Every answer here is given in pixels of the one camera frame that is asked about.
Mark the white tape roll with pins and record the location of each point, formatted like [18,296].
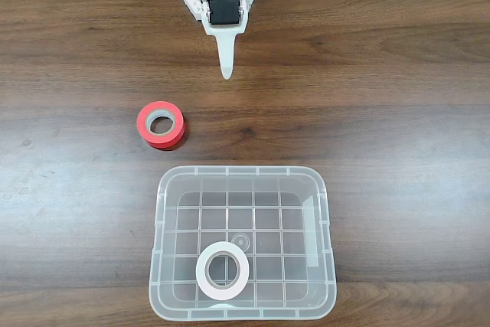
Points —
[222,292]

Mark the clear plastic box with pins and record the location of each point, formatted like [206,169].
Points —
[268,227]

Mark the red tape roll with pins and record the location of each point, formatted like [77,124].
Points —
[162,141]

